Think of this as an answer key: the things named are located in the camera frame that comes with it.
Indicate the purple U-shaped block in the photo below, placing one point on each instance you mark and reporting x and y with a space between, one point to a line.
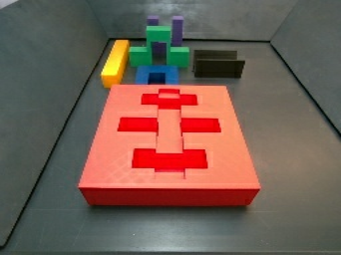
159 47

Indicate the red puzzle board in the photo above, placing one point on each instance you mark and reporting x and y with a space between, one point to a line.
169 149

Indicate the blue U-shaped block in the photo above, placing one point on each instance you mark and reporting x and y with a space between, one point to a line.
157 75

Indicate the yellow long block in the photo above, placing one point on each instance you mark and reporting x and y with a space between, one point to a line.
115 65

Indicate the black H-shaped block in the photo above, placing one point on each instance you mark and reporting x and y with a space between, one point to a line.
217 64

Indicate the green arch block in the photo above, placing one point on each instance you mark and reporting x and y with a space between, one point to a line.
142 56

